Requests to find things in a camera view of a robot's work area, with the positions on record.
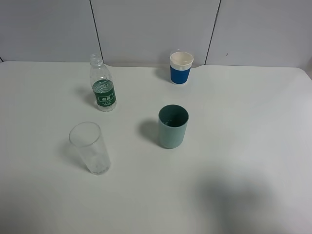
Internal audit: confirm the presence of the clear green-label water bottle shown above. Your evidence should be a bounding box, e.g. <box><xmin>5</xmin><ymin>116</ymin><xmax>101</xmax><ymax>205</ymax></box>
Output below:
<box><xmin>90</xmin><ymin>54</ymin><xmax>117</xmax><ymax>112</ymax></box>

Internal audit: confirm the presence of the teal green plastic cup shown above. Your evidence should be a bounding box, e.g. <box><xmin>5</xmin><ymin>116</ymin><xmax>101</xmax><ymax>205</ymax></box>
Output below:
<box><xmin>158</xmin><ymin>104</ymin><xmax>189</xmax><ymax>149</ymax></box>

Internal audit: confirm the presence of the blue and white cup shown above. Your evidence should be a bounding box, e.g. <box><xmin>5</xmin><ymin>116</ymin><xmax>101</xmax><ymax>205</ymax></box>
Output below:
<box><xmin>170</xmin><ymin>50</ymin><xmax>194</xmax><ymax>85</ymax></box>

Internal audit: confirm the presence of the clear drinking glass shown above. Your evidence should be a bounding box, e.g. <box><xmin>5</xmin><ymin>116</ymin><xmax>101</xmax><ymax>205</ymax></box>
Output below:
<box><xmin>69</xmin><ymin>121</ymin><xmax>111</xmax><ymax>175</ymax></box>

